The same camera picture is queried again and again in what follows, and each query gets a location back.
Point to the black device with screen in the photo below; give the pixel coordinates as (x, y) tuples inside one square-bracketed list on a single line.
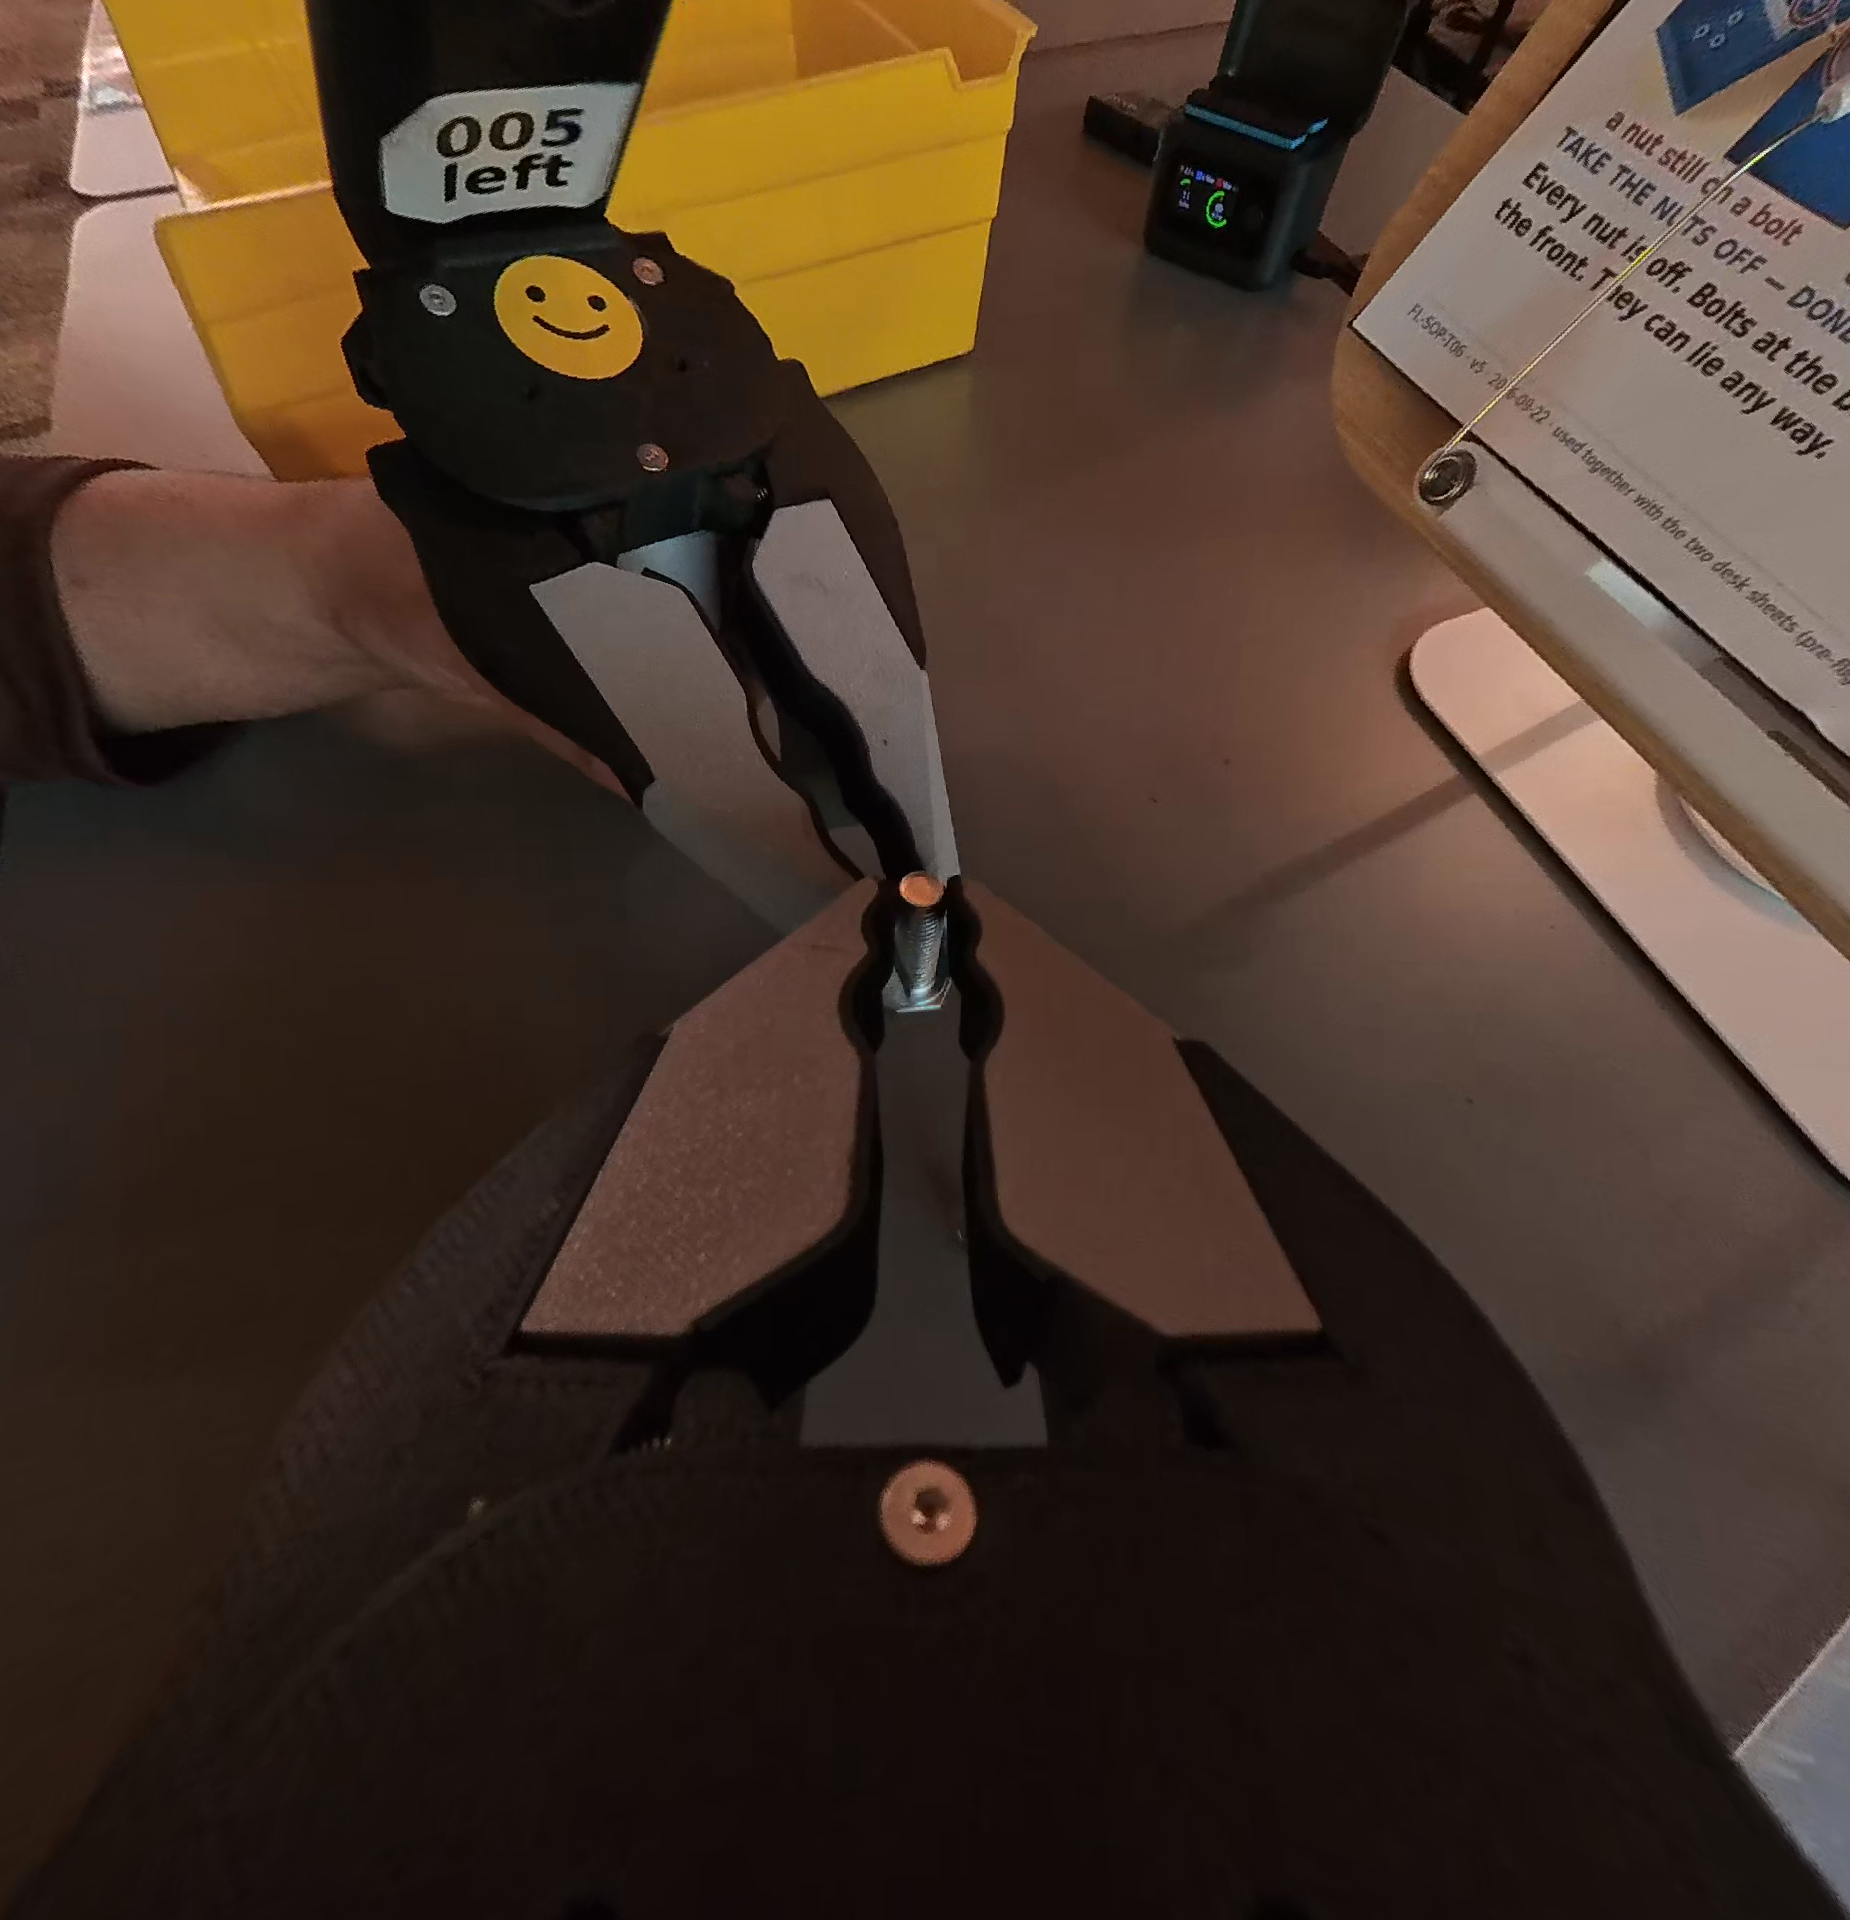
[(1241, 225)]

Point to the pale grey desk sheet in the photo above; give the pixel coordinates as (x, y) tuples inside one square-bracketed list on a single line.
[(1834, 1830)]

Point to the small black block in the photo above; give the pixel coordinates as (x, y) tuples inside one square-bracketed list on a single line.
[(1125, 119)]

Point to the person's left hand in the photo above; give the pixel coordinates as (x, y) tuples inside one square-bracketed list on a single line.
[(296, 600)]

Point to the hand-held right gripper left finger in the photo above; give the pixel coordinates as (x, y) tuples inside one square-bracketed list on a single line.
[(687, 1170)]

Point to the yellow plastic bin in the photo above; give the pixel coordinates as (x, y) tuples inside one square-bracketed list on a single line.
[(867, 300)]

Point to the printed instruction sheet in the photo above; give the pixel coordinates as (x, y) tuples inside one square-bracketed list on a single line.
[(1690, 300)]

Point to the steel threaded bolt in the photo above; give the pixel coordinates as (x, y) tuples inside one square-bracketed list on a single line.
[(918, 944)]

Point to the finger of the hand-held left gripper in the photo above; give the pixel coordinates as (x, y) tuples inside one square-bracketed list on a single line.
[(656, 674), (867, 645)]

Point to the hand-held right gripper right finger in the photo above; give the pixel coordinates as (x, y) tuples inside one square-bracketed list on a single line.
[(1136, 1170)]

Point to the black upright device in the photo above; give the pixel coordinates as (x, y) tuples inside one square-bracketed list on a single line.
[(1301, 44)]

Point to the person's left forearm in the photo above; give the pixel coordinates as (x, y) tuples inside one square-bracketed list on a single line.
[(26, 600)]

